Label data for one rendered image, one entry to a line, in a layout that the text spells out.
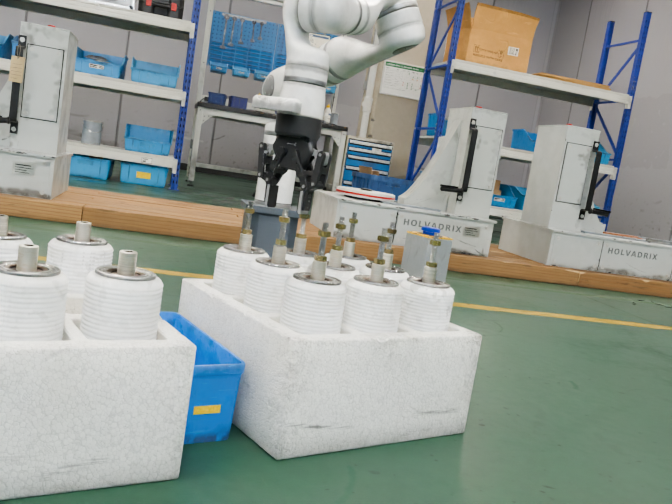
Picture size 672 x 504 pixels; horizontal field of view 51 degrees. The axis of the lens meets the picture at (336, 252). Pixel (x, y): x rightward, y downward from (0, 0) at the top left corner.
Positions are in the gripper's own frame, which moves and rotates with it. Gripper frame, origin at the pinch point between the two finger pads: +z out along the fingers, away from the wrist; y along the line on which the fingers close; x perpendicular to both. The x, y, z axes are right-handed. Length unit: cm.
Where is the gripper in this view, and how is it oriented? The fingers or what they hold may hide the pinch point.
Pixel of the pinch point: (286, 202)
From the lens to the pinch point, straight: 117.1
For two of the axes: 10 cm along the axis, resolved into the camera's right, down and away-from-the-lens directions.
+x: -5.8, 0.1, -8.2
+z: -1.6, 9.8, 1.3
